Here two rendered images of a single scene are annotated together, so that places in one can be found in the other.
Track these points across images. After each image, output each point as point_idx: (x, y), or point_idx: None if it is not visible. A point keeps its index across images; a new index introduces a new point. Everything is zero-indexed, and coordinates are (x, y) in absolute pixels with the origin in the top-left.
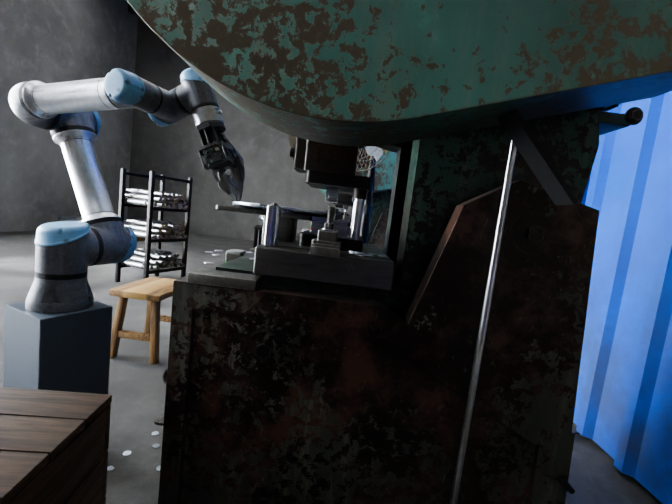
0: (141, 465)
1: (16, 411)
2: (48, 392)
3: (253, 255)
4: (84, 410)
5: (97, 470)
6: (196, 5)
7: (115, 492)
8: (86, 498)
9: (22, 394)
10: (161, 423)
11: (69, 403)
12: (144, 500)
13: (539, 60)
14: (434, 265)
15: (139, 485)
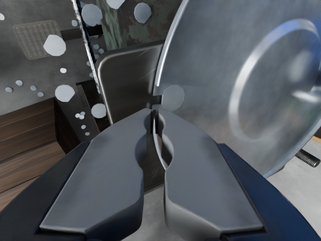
0: (14, 43)
1: (26, 178)
2: (15, 161)
3: (141, 38)
4: (60, 158)
5: (61, 127)
6: None
7: (25, 71)
8: (65, 130)
9: (2, 171)
10: (36, 58)
11: (44, 159)
12: (49, 69)
13: None
14: (318, 135)
15: (34, 60)
